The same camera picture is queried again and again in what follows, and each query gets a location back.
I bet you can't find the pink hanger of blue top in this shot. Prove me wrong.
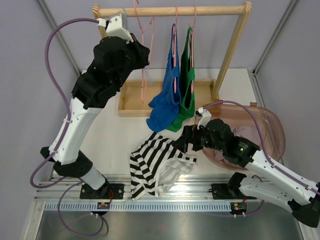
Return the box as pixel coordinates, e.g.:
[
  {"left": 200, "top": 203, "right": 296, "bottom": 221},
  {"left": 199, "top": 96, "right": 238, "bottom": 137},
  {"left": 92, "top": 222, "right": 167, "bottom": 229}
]
[{"left": 172, "top": 6, "right": 180, "bottom": 96}]

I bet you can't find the right aluminium frame post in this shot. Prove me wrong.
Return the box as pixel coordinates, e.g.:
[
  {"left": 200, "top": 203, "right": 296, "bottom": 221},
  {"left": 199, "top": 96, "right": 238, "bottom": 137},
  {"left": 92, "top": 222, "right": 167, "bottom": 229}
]
[{"left": 252, "top": 0, "right": 300, "bottom": 77}]

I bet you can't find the blue tank top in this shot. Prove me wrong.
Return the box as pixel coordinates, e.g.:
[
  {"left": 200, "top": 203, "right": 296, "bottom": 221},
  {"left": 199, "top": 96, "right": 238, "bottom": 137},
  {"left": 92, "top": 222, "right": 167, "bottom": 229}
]
[{"left": 146, "top": 23, "right": 182, "bottom": 133}]

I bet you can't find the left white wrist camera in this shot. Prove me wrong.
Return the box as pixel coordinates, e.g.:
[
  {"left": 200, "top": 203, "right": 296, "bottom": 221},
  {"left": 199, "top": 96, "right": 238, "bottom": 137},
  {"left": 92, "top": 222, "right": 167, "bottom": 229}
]
[{"left": 96, "top": 12, "right": 133, "bottom": 43}]

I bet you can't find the left aluminium frame post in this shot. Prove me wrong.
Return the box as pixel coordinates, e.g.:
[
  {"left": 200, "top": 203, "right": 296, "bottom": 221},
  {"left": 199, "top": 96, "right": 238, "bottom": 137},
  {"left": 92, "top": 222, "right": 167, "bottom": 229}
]
[{"left": 35, "top": 0, "right": 81, "bottom": 76}]

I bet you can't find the mauve pink tank top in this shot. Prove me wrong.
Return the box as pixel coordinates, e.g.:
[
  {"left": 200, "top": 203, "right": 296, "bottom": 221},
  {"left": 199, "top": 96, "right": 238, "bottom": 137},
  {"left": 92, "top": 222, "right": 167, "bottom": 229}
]
[{"left": 214, "top": 125, "right": 261, "bottom": 162}]

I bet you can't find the wooden clothes rack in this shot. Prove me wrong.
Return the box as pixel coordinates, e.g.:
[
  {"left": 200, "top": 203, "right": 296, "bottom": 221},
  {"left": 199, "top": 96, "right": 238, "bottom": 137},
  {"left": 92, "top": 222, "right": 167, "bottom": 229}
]
[{"left": 92, "top": 1, "right": 252, "bottom": 117}]

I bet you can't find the translucent pink plastic basin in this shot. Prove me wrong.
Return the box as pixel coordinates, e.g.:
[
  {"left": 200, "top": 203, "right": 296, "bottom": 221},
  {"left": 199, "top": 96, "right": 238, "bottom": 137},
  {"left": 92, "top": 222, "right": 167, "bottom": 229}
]
[{"left": 207, "top": 103, "right": 286, "bottom": 162}]

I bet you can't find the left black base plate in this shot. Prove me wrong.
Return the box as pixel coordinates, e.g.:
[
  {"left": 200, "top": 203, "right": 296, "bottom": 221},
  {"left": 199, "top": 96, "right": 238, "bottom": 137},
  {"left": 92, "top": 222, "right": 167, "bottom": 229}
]
[{"left": 79, "top": 183, "right": 125, "bottom": 200}]

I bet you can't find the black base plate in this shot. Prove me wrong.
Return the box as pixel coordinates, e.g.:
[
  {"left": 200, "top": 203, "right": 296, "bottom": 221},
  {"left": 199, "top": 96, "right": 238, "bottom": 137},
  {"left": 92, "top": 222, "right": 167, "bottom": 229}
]
[
  {"left": 79, "top": 183, "right": 125, "bottom": 200},
  {"left": 208, "top": 183, "right": 244, "bottom": 200}
]

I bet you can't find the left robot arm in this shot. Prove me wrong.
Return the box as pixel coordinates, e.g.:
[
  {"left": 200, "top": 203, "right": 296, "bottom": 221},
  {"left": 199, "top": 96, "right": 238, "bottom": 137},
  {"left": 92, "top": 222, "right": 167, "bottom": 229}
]
[{"left": 40, "top": 33, "right": 150, "bottom": 199}]

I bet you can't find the green tank top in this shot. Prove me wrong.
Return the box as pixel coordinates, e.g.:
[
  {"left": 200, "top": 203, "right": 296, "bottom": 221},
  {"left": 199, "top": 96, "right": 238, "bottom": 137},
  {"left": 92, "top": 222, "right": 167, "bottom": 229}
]
[{"left": 166, "top": 26, "right": 196, "bottom": 132}]

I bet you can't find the black white striped tank top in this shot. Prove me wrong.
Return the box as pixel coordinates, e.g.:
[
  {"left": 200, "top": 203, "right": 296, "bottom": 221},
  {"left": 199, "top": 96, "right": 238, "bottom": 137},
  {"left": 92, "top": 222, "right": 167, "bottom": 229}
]
[{"left": 129, "top": 132, "right": 197, "bottom": 201}]

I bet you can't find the white slotted cable duct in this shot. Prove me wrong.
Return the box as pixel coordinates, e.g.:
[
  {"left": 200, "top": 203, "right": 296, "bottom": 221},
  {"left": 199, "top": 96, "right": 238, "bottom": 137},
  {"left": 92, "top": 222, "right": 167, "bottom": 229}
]
[{"left": 44, "top": 201, "right": 231, "bottom": 212}]

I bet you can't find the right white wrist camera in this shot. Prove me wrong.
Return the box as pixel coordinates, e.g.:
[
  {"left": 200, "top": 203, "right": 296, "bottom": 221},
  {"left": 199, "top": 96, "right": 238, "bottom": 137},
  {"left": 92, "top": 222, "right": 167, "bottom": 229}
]
[{"left": 195, "top": 107, "right": 212, "bottom": 130}]

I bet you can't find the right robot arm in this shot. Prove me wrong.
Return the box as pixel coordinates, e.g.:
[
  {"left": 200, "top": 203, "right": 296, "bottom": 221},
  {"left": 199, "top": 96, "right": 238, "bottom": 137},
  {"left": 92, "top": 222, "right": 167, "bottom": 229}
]
[{"left": 173, "top": 118, "right": 320, "bottom": 228}]

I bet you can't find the pink hanger of striped top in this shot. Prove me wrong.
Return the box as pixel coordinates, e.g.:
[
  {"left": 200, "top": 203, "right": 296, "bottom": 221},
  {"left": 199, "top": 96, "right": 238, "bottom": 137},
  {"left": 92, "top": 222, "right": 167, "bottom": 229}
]
[{"left": 133, "top": 0, "right": 156, "bottom": 103}]

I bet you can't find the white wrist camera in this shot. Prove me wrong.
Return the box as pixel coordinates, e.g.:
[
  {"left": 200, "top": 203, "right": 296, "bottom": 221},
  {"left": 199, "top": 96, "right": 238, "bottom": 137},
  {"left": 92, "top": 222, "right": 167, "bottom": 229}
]
[
  {"left": 195, "top": 107, "right": 212, "bottom": 130},
  {"left": 96, "top": 12, "right": 133, "bottom": 43}
]

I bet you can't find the aluminium mounting rail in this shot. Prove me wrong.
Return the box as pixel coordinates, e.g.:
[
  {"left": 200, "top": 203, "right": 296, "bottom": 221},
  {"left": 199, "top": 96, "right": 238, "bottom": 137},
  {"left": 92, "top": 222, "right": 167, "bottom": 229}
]
[{"left": 34, "top": 173, "right": 288, "bottom": 203}]

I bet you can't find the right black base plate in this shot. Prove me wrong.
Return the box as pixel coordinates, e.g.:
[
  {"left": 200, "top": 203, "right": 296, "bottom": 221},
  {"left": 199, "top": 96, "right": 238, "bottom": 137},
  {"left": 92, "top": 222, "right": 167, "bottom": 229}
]
[{"left": 208, "top": 183, "right": 244, "bottom": 200}]

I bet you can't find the pink hanger of green top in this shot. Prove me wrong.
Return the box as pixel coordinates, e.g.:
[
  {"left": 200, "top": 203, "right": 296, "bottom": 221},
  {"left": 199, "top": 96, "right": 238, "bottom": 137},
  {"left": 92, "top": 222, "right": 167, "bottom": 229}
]
[{"left": 187, "top": 5, "right": 198, "bottom": 92}]

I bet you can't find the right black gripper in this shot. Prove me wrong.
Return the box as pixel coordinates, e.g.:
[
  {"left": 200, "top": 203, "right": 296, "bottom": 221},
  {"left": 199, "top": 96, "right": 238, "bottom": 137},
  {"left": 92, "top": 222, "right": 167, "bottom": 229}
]
[{"left": 172, "top": 121, "right": 225, "bottom": 153}]

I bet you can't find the light blue wire hanger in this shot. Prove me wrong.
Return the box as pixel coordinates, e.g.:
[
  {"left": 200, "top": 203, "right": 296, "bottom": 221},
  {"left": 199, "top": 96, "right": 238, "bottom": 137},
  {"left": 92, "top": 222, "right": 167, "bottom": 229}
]
[{"left": 122, "top": 7, "right": 154, "bottom": 86}]

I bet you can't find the aluminium frame post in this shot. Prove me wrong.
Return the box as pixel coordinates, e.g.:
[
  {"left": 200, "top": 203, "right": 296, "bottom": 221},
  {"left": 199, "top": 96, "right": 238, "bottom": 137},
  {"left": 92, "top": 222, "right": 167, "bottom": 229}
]
[
  {"left": 35, "top": 0, "right": 81, "bottom": 76},
  {"left": 252, "top": 0, "right": 300, "bottom": 77}
]

